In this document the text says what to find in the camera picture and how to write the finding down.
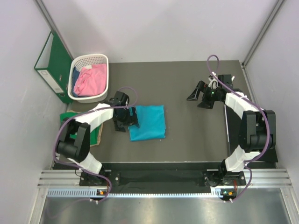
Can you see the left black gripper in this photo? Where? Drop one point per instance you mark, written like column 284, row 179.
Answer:
column 131, row 120

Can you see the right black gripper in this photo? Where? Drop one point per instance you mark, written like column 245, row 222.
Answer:
column 203, row 88

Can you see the teal t shirt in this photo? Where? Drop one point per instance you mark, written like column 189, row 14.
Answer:
column 151, row 121

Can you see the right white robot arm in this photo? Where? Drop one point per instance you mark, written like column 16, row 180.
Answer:
column 257, row 129

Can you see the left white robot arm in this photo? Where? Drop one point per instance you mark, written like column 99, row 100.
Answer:
column 73, row 139

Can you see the green folded t shirt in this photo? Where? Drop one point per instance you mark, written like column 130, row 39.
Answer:
column 62, row 117

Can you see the black board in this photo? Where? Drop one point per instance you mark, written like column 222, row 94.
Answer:
column 233, row 126

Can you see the pink t shirt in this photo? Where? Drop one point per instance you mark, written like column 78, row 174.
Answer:
column 91, row 81

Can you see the navy blue t shirt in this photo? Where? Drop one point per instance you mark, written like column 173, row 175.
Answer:
column 75, row 75

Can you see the white laundry basket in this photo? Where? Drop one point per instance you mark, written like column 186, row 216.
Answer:
column 87, row 61

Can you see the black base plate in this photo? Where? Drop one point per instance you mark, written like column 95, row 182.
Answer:
column 167, row 181

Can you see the grey cable duct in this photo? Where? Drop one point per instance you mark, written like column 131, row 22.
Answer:
column 98, row 193

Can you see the green ring binder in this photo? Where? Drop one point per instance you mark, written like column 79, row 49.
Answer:
column 53, row 65

